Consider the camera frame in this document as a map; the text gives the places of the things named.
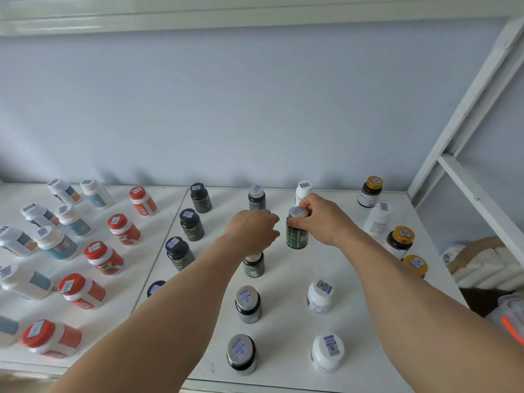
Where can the person's left hand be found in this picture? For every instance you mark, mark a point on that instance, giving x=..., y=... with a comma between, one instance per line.
x=251, y=229

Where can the person's right hand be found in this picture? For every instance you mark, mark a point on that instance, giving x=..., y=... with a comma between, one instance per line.
x=327, y=220

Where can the white metal shelf frame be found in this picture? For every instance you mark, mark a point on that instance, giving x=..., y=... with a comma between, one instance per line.
x=466, y=118

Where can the red-capped orange label bottle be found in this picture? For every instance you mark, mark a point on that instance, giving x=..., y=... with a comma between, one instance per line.
x=143, y=201
x=82, y=291
x=104, y=258
x=124, y=229
x=51, y=339

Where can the white shelf board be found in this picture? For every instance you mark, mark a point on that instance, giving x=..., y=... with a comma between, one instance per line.
x=245, y=14

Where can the person's left fingers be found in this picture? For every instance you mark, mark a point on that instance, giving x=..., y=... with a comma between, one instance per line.
x=271, y=233

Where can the white folded cloth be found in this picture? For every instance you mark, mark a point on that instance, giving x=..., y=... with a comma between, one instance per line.
x=491, y=270

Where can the person's left forearm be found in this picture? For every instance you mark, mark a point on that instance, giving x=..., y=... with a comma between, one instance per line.
x=163, y=319

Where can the amber bottle with gold cap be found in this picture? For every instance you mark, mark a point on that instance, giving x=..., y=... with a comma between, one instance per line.
x=400, y=242
x=370, y=192
x=415, y=266

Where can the white bottle grey orange label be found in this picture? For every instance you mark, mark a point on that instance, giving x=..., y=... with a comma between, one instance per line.
x=64, y=191
x=16, y=241
x=24, y=281
x=7, y=330
x=37, y=215

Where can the black bottle with black cap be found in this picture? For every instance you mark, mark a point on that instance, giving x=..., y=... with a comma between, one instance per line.
x=154, y=288
x=200, y=198
x=179, y=254
x=191, y=225

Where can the small white jar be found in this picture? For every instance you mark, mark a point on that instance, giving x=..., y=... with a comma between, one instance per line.
x=451, y=253

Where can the white-capped blue label bottle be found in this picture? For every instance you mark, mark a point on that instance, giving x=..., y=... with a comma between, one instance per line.
x=56, y=243
x=96, y=193
x=73, y=220

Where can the brown curved wooden piece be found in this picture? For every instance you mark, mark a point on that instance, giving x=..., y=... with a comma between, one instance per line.
x=477, y=247

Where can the green bottle with silver cap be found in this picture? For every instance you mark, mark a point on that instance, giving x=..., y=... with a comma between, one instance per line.
x=256, y=199
x=254, y=266
x=297, y=237
x=248, y=304
x=242, y=355

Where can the clear plastic container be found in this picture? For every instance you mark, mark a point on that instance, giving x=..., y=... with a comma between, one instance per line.
x=511, y=319

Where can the person's right thumb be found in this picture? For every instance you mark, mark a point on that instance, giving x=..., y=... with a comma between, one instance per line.
x=308, y=235

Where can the person's right forearm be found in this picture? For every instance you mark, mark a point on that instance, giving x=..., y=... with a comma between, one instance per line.
x=421, y=306

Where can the white bottle with white cap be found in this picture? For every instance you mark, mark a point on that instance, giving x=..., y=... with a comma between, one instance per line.
x=303, y=190
x=327, y=354
x=378, y=220
x=320, y=297

